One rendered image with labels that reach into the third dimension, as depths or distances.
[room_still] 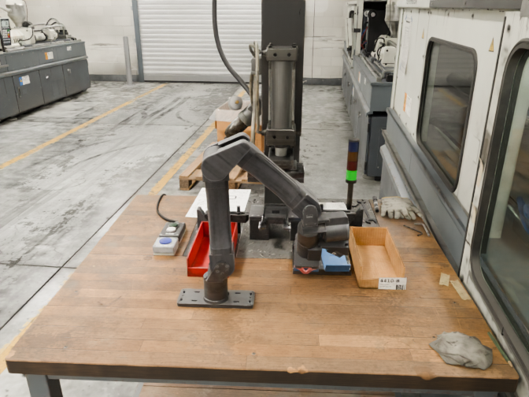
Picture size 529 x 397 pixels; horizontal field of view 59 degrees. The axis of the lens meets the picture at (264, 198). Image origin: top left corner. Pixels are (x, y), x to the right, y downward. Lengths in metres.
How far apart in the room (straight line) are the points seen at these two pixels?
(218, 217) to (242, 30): 9.67
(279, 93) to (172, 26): 9.68
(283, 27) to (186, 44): 9.53
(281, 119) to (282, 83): 0.11
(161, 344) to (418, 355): 0.58
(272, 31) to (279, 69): 0.13
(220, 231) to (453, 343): 0.59
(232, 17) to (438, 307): 9.77
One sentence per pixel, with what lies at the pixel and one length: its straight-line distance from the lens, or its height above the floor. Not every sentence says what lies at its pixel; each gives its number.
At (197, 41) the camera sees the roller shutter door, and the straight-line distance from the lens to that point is 10.92.
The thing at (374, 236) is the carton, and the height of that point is 0.94.
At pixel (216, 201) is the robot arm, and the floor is 1.19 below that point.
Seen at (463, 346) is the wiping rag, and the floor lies 0.92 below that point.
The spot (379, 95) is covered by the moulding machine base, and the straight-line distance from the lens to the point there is 4.54.
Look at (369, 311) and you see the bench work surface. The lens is 1.27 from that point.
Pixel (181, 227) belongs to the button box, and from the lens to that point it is 1.62.
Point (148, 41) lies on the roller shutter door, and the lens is 11.24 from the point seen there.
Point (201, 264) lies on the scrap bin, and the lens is 1.44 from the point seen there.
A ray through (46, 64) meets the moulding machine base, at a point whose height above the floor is 0.70.
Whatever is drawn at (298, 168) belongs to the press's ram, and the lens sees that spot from 1.51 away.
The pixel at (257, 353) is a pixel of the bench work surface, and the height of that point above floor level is 0.90.
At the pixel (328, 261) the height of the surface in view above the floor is 0.92.
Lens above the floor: 1.62
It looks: 22 degrees down
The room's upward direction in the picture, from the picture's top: straight up
